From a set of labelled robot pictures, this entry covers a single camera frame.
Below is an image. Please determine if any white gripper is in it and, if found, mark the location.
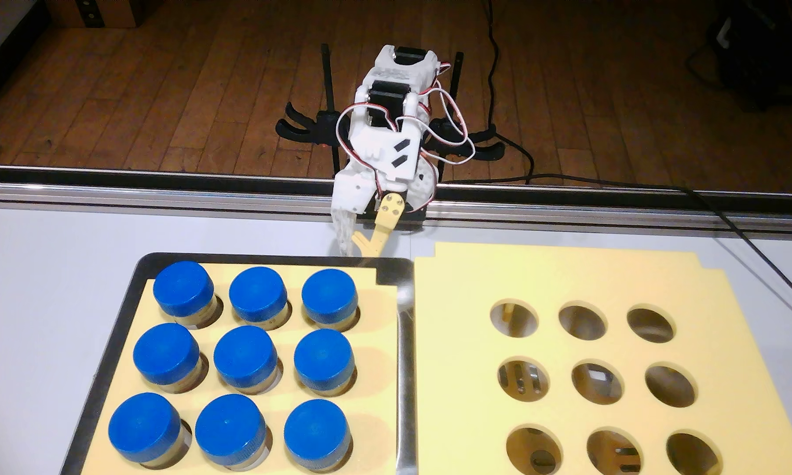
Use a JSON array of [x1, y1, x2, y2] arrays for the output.
[[332, 125, 422, 258]]

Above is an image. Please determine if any blue capped test tube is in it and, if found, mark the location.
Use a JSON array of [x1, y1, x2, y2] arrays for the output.
[[229, 266, 292, 331], [194, 395, 273, 471], [132, 322, 208, 394], [284, 398, 354, 474], [213, 325, 283, 395], [301, 269, 360, 331], [152, 260, 224, 329], [107, 392, 192, 471], [293, 328, 357, 397]]

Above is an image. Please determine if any small yellow foam rack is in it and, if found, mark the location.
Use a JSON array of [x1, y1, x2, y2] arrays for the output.
[[81, 263, 400, 475]]

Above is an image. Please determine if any metal tray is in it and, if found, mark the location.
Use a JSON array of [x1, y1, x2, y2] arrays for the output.
[[59, 252, 418, 475]]

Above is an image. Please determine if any large yellow foam rack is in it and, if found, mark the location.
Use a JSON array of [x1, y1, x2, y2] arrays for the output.
[[414, 242, 792, 475]]

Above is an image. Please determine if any black bag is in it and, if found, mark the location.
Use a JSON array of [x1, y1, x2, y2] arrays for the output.
[[686, 0, 792, 113]]

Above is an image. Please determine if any black cable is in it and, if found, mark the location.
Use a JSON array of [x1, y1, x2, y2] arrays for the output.
[[485, 0, 535, 184], [443, 173, 792, 301]]

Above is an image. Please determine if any aluminium table rail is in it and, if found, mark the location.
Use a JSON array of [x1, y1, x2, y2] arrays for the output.
[[0, 165, 792, 235]]

